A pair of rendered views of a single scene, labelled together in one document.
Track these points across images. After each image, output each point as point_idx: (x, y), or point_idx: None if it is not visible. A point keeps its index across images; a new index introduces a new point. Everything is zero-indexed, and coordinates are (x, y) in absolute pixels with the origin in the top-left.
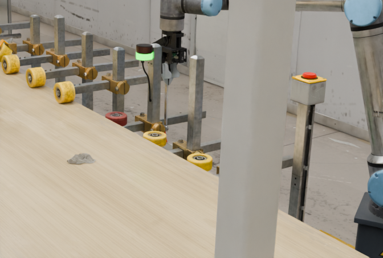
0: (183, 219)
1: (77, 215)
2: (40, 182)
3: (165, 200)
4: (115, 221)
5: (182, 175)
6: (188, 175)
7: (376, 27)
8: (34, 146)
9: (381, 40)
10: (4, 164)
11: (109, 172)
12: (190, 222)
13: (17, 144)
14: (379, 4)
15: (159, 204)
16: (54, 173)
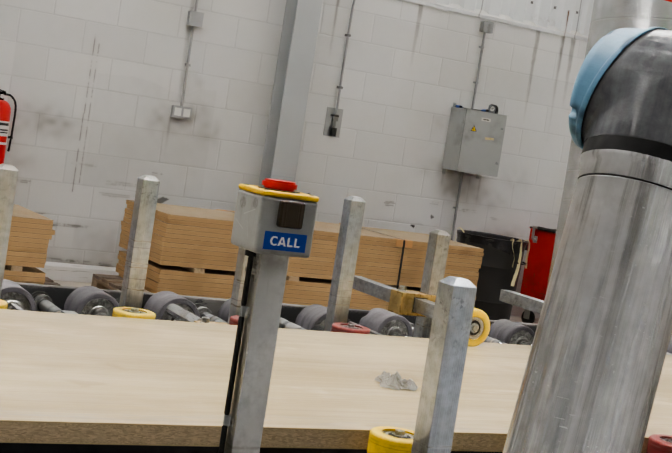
0: (111, 375)
1: (166, 348)
2: (299, 357)
3: (193, 383)
4: (131, 354)
5: (307, 412)
6: (309, 415)
7: (584, 148)
8: (466, 380)
9: (578, 196)
10: (377, 358)
11: (335, 386)
12: (95, 375)
13: (470, 375)
14: (587, 63)
15: (179, 378)
16: (336, 367)
